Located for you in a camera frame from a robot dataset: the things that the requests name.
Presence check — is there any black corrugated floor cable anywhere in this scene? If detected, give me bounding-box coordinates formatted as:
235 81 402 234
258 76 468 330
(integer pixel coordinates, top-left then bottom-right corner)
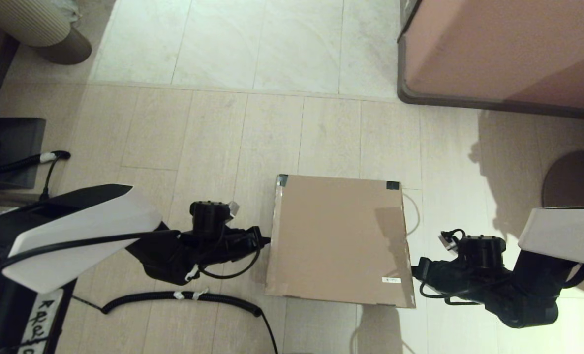
73 290 278 354

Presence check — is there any ribbed beige round bin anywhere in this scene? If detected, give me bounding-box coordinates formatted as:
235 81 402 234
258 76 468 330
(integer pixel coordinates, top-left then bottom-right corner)
0 0 93 65

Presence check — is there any black hose with white tape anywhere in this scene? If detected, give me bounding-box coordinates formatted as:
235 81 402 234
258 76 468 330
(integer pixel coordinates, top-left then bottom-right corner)
0 150 71 201

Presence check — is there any brown cardboard shoe box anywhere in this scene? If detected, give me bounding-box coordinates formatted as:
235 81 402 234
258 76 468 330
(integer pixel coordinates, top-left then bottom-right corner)
265 174 417 309

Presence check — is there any round brown furniture base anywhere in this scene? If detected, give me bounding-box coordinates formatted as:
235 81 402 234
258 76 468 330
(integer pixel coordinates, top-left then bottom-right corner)
542 150 584 209

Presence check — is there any pink brown cabinet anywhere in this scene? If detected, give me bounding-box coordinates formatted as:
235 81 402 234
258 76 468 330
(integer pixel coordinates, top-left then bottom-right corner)
398 0 584 122

